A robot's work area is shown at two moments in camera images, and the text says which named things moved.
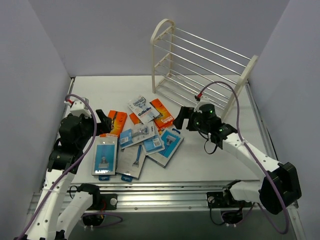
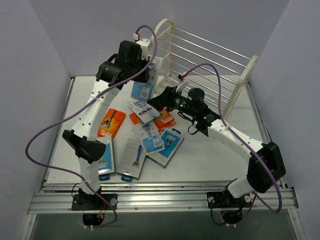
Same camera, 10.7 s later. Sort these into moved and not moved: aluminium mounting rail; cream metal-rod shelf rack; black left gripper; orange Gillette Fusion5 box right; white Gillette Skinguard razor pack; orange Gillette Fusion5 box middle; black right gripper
Moved: black left gripper; black right gripper
Not moved: cream metal-rod shelf rack; aluminium mounting rail; white Gillette Skinguard razor pack; orange Gillette Fusion5 box middle; orange Gillette Fusion5 box right
